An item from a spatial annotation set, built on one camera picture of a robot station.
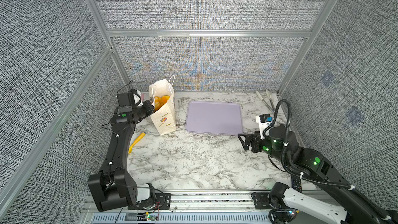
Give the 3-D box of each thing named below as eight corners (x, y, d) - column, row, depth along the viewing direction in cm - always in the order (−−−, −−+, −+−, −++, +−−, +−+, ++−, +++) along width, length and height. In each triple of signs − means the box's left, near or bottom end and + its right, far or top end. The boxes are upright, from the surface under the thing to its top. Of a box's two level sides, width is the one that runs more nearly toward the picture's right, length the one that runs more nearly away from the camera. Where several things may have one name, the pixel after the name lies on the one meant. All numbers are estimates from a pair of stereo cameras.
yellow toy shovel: (127, 153, 91) (126, 151, 89) (143, 133, 99) (142, 131, 98) (129, 154, 91) (128, 152, 89) (145, 134, 99) (144, 132, 97)
